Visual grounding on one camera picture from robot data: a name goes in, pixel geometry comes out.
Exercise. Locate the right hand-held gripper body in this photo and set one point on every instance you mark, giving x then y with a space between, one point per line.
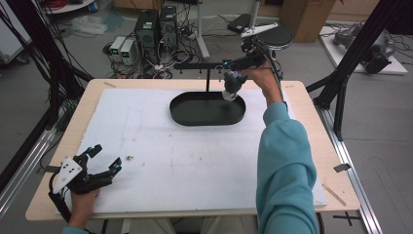
259 48

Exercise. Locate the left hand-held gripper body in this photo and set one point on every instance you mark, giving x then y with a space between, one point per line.
69 169

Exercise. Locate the black hook stand with tray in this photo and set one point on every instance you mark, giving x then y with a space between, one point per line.
204 112

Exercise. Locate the person's right hand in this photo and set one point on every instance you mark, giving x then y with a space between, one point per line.
269 84

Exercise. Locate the person's left hand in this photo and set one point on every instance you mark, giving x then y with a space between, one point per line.
82 206

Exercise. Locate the black tape piece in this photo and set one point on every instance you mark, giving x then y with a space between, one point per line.
342 167
48 169

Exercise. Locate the black round stool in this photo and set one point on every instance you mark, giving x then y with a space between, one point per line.
281 37

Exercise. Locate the flat black box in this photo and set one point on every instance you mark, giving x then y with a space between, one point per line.
237 22

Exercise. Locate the white table leg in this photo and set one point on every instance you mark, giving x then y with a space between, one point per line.
201 29
254 13

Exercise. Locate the brown cardboard box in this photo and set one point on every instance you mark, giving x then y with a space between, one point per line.
305 19

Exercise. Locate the white foam board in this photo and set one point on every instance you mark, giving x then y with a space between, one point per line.
178 162

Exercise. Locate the white floor board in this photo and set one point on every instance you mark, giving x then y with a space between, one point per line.
331 52

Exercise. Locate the black computer tower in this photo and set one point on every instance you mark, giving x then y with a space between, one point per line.
146 32
168 27

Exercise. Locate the person's legs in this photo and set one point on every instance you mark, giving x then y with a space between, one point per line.
188 226

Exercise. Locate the white power supply unit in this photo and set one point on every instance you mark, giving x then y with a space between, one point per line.
116 47
127 52

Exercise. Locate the grey machine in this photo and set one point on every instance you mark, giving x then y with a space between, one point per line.
376 48

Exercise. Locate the clear plastic bag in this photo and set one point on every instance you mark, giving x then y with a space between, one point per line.
89 24

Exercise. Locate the white cabinet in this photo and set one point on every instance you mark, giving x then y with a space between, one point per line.
9 39

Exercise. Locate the white round table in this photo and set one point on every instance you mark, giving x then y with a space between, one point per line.
69 6

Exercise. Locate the thin wooden stick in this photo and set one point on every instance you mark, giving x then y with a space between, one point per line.
334 195

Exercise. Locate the aluminium rail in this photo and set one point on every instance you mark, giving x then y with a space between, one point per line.
26 169
354 182

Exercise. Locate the black metal frame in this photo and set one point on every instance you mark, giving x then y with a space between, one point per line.
39 48
357 48

